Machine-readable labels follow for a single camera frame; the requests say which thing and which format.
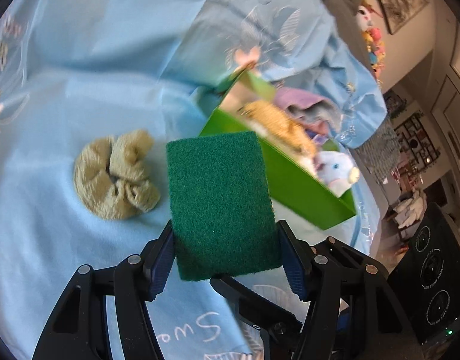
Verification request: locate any green yellow sponge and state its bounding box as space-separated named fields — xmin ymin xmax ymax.
xmin=166 ymin=132 xmax=281 ymax=281

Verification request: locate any light blue plush toy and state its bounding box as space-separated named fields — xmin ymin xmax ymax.
xmin=314 ymin=151 xmax=360 ymax=197

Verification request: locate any olive green scrunchie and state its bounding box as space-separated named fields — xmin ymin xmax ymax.
xmin=73 ymin=129 xmax=160 ymax=220

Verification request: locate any yellow fuzzy pouch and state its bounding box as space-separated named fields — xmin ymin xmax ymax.
xmin=239 ymin=99 xmax=318 ymax=158

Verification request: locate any grey knit cushion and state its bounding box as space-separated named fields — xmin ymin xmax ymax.
xmin=355 ymin=118 xmax=400 ymax=184

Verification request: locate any green cardboard box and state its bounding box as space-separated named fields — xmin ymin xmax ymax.
xmin=200 ymin=71 xmax=357 ymax=230

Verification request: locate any light blue floral sheet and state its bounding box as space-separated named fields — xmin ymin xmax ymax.
xmin=0 ymin=0 xmax=386 ymax=359

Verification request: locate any dark wall shelf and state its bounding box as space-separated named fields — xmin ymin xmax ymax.
xmin=383 ymin=89 xmax=443 ymax=169

